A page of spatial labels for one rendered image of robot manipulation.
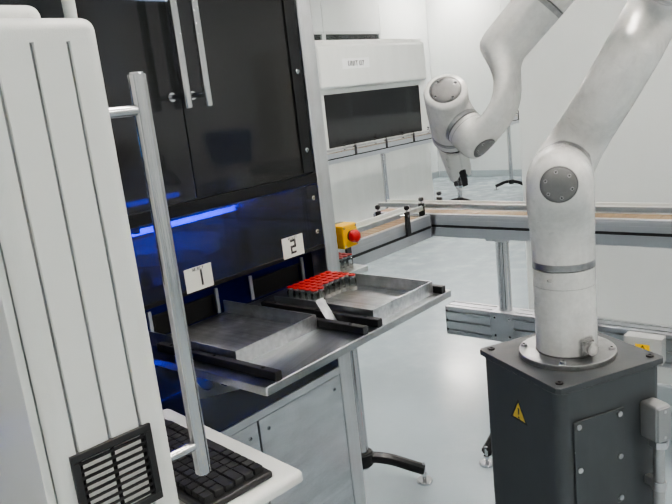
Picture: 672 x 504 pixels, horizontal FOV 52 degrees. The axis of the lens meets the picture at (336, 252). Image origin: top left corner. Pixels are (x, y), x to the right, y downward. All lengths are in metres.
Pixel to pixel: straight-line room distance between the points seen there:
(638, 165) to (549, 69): 0.54
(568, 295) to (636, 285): 1.74
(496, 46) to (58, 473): 1.00
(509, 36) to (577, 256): 0.43
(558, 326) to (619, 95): 0.44
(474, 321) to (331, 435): 0.86
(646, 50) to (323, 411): 1.36
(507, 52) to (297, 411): 1.20
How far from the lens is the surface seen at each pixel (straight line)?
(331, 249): 2.09
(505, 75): 1.34
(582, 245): 1.38
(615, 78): 1.34
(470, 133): 1.33
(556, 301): 1.40
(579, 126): 1.40
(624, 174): 3.04
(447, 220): 2.70
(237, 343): 1.65
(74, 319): 0.94
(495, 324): 2.74
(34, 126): 0.91
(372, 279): 1.97
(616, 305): 3.18
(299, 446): 2.11
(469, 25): 10.78
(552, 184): 1.28
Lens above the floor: 1.42
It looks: 13 degrees down
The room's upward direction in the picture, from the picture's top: 6 degrees counter-clockwise
